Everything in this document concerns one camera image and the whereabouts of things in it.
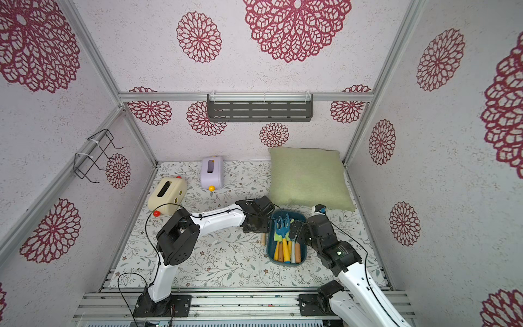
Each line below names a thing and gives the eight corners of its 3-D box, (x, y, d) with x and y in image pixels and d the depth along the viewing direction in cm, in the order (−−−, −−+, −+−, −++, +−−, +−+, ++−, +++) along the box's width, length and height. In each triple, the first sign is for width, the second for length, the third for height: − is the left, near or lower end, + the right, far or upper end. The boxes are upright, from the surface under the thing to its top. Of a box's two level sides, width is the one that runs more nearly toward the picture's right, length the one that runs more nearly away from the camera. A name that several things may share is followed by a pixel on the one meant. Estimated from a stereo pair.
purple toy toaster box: (201, 194, 109) (196, 181, 100) (206, 169, 120) (202, 156, 112) (222, 194, 109) (219, 181, 100) (225, 169, 120) (223, 156, 112)
